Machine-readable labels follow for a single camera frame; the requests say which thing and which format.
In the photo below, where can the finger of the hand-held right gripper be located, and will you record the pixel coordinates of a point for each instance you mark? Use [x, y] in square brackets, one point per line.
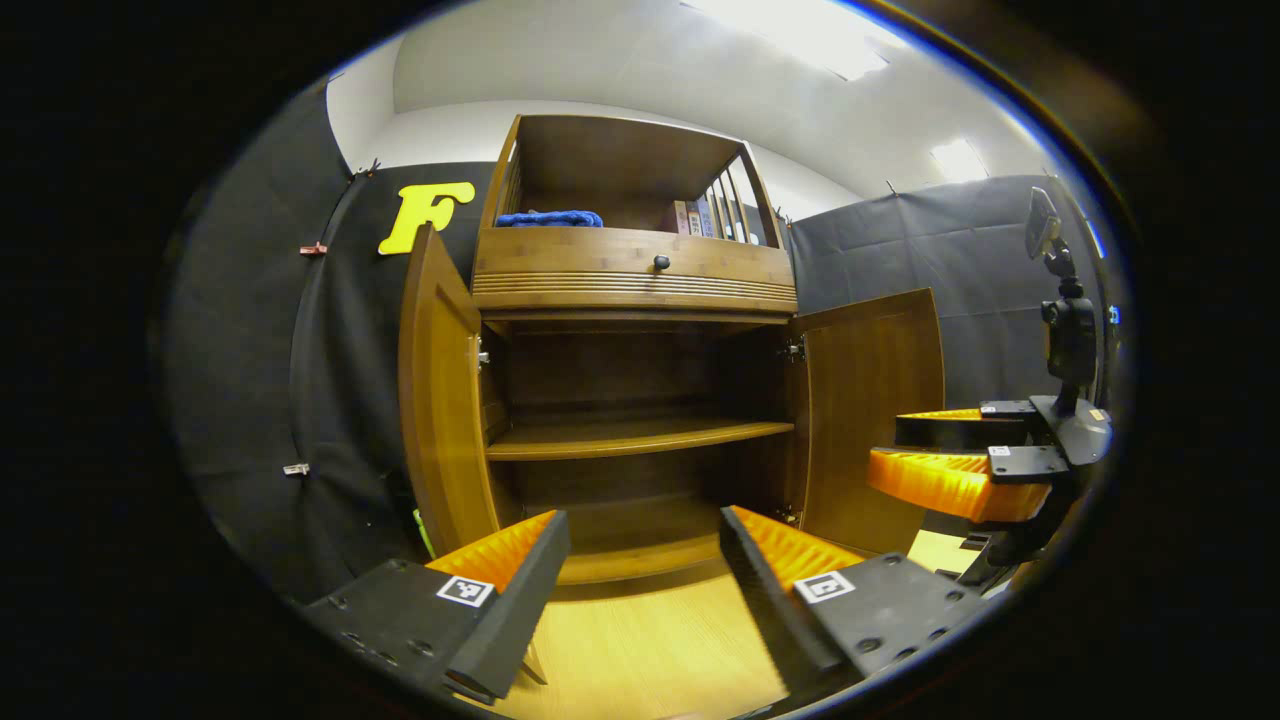
[950, 485]
[950, 432]

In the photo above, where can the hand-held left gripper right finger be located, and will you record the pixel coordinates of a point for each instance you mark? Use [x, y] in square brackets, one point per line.
[765, 605]

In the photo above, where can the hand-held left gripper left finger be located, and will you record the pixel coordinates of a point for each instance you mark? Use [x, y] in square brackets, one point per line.
[520, 600]

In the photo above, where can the wooden shoe cabinet door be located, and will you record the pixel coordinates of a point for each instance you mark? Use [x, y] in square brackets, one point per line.
[870, 400]
[440, 400]

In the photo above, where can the wooden double-door shoe cabinet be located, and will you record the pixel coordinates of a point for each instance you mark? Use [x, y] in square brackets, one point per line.
[620, 160]

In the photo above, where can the metal door hinge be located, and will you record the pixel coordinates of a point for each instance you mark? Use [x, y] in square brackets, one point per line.
[482, 355]
[793, 350]

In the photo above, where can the wooden cabinet shelf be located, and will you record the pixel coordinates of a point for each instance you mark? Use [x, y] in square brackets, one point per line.
[640, 438]

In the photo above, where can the wooden cabinet drawer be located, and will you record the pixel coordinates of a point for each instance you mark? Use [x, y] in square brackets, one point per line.
[580, 255]

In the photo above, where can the black backdrop cloth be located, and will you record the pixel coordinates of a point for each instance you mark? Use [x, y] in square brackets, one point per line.
[960, 260]

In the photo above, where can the small ceiling light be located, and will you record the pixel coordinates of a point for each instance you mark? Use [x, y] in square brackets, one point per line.
[958, 160]

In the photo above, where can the blue cloth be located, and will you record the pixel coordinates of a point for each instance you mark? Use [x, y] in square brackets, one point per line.
[550, 219]

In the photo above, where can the large ceiling light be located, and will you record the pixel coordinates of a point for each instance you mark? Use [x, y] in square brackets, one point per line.
[800, 30]

